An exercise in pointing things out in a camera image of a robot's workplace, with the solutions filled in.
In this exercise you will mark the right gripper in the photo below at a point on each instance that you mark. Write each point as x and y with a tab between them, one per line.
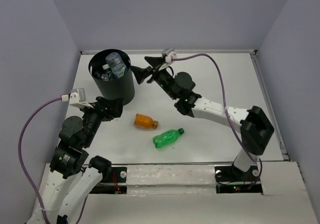
140	73

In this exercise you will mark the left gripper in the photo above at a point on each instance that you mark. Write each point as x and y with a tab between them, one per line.
115	109

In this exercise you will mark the orange juice bottle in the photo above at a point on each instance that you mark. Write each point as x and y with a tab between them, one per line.
146	122

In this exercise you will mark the clear bottle white-green label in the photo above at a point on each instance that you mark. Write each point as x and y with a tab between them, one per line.
116	64

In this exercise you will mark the green plastic bottle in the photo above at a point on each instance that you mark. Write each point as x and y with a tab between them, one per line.
167	138

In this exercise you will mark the clear unlabelled plastic bottle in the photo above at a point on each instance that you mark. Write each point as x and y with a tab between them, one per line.
106	68

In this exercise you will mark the clear bottle black label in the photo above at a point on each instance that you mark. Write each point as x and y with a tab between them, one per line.
100	74

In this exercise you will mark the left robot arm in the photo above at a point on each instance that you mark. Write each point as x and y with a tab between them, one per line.
66	186

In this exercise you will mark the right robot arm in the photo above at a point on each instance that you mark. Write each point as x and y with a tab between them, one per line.
251	127

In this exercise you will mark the black cylindrical bin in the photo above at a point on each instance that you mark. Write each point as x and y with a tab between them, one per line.
114	88

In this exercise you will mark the white foam strip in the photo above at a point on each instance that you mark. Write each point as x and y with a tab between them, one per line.
174	179

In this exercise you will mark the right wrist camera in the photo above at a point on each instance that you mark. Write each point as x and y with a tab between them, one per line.
168	55

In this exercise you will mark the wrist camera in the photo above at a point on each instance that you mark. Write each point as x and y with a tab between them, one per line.
168	55
77	98

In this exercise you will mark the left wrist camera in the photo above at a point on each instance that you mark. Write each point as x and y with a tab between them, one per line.
77	98

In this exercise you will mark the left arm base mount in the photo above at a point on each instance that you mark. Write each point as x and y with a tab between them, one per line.
114	184

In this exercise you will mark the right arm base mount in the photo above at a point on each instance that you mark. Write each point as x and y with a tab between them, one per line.
230	180

